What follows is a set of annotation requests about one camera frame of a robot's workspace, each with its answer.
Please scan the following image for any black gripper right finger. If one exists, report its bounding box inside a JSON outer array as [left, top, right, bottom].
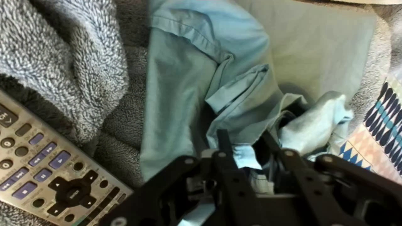
[[263, 132, 285, 169]]

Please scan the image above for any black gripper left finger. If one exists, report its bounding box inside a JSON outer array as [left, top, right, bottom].
[[215, 130, 234, 174]]

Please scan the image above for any light blue towel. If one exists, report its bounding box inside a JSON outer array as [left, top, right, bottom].
[[140, 0, 378, 226]]

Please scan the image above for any patterned blue bedspread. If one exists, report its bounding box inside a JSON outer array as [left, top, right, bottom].
[[339, 77, 402, 184]]

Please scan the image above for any grey fleece blanket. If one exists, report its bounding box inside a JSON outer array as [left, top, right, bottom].
[[0, 0, 401, 226]]

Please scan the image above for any silver remote control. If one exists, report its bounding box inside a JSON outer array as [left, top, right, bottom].
[[0, 92, 132, 226]]

